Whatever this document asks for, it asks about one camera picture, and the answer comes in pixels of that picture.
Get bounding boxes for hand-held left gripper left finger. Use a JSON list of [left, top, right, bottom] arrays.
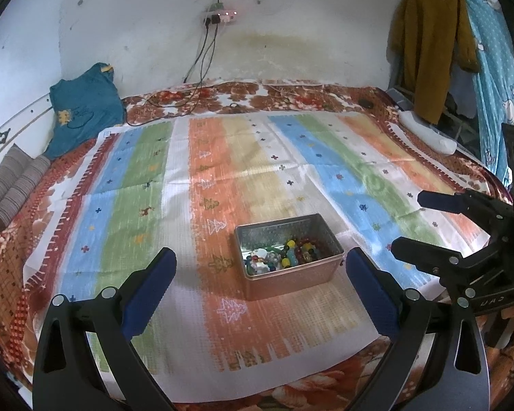
[[32, 247, 178, 411]]

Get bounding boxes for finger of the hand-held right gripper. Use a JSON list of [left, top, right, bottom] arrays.
[[391, 236, 500, 292], [417, 188, 514, 241]]

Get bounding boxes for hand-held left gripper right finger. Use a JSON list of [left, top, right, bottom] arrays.
[[345, 247, 489, 411]]

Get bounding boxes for red and yellow bead bracelet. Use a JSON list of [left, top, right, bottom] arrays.
[[283, 235, 326, 268]]

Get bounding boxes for rectangular metal tin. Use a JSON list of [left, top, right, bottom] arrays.
[[233, 213, 344, 301]]

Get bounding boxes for colourful marbles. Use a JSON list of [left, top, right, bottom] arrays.
[[244, 246, 290, 275]]

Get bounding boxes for white pillow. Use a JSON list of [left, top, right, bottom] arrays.
[[400, 111, 457, 155]]

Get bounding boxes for grey metal object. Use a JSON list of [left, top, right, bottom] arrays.
[[385, 87, 417, 109]]

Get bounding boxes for blue dotted hanging cloth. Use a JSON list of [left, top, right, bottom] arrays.
[[445, 0, 514, 189]]

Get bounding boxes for brown floral bedsheet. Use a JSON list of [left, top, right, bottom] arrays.
[[0, 79, 514, 411]]

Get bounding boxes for colourful striped mat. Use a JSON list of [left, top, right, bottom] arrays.
[[23, 110, 498, 399]]

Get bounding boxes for mustard hanging garment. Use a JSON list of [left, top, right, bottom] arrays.
[[388, 0, 482, 126]]

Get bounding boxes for brown striped cushion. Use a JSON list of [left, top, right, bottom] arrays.
[[0, 143, 52, 233]]

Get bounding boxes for teal blue pillow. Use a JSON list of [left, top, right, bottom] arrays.
[[43, 63, 127, 159]]

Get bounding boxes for white decorated headboard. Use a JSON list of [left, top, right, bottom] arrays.
[[0, 94, 56, 189]]

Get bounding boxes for white power strip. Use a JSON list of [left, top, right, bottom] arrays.
[[203, 3, 237, 25]]

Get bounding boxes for black cable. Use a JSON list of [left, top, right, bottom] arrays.
[[126, 21, 221, 127], [183, 21, 210, 84]]

